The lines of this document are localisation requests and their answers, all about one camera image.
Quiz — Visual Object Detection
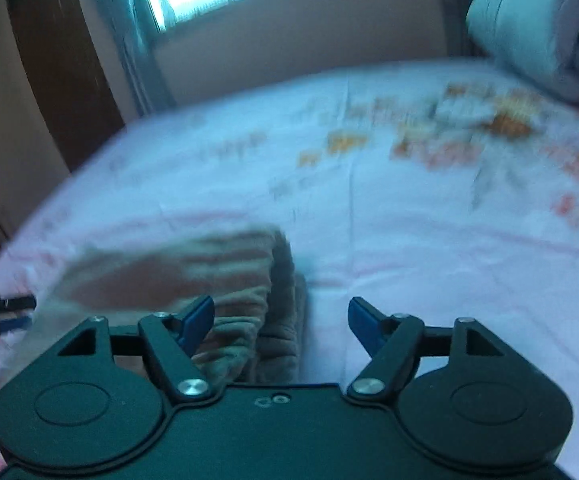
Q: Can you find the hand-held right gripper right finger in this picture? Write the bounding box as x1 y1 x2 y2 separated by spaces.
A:
347 296 505 404

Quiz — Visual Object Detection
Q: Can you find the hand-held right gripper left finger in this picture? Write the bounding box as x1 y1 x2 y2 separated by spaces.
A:
56 295 216 404

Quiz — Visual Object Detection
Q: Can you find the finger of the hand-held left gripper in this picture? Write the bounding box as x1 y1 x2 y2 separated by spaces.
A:
0 293 37 315
0 314 35 339

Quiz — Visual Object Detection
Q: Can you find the brown towel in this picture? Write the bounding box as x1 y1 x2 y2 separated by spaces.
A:
34 227 310 386

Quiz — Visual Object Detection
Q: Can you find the printed white bed sheet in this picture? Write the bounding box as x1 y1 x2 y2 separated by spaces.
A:
0 60 579 480

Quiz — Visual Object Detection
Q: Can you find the brown wooden door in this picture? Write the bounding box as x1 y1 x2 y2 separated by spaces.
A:
6 0 126 172

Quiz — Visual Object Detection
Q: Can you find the folded grey quilt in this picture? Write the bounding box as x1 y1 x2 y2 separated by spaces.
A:
466 0 579 111

